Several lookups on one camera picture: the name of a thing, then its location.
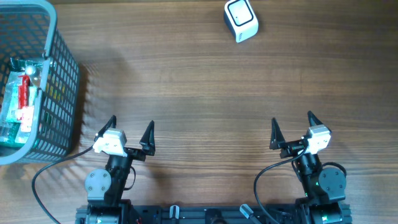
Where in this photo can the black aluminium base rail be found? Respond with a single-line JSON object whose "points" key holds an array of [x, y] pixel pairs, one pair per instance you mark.
{"points": [[217, 214]]}

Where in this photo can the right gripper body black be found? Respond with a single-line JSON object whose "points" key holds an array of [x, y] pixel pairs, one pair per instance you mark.
{"points": [[289, 148]]}

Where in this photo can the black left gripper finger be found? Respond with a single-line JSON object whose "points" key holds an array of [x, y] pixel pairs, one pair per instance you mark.
{"points": [[147, 141], [110, 124]]}

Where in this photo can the grey plastic mesh basket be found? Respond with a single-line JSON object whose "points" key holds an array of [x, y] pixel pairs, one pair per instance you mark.
{"points": [[29, 31]]}

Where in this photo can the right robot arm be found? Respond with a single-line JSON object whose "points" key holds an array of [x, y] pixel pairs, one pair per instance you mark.
{"points": [[323, 183]]}

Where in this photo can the red sachet stick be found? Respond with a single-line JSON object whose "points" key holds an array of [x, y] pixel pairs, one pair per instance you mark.
{"points": [[23, 92]]}

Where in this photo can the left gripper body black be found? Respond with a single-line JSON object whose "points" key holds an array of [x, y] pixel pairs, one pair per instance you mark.
{"points": [[135, 154]]}

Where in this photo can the white barcode scanner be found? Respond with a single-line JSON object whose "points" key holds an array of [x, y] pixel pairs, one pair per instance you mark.
{"points": [[240, 19]]}

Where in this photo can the green white gloves packet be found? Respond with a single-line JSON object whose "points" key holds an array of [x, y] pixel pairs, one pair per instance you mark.
{"points": [[17, 134]]}

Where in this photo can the yellow oil bottle silver cap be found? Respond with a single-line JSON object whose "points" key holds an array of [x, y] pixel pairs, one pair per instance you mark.
{"points": [[34, 75]]}

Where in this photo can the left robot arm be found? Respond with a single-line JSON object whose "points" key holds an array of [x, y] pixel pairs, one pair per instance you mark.
{"points": [[105, 186]]}

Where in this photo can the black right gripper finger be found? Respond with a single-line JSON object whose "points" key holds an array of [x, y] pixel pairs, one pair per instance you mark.
{"points": [[277, 139], [313, 120]]}

